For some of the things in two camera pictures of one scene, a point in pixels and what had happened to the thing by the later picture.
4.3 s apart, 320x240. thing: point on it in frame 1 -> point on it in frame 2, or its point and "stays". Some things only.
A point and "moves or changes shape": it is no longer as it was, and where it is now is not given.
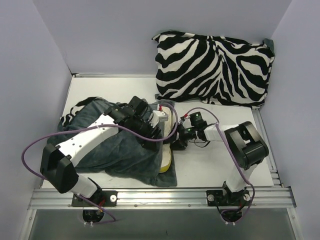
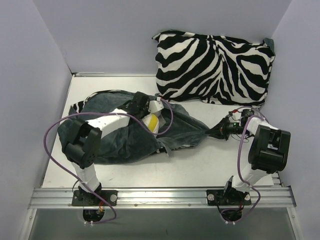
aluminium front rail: (164, 199) stays
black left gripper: (152, 135) -> (139, 105)
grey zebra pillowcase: (121, 156) moves or changes shape
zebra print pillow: (214, 69) stays
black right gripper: (180, 136) -> (223, 129)
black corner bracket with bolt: (103, 198) stays
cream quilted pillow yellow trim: (167, 154) moves or changes shape
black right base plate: (227, 198) stays
